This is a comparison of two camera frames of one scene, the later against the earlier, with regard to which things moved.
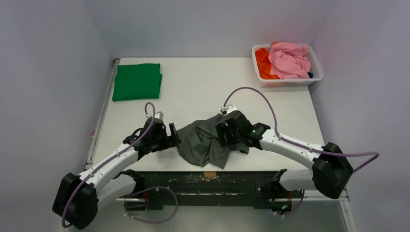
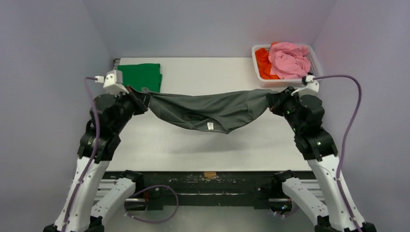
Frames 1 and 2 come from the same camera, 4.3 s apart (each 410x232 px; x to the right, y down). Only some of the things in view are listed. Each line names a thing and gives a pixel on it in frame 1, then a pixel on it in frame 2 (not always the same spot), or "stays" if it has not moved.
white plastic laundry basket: [315, 68] stays
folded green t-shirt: [137, 81] stays
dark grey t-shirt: [198, 144] -> [213, 114]
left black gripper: [169, 137] -> [139, 101]
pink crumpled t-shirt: [288, 61] stays
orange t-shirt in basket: [263, 63] stays
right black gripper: [224, 132] -> [279, 100]
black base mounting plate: [183, 190] stays
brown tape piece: [210, 174] stays
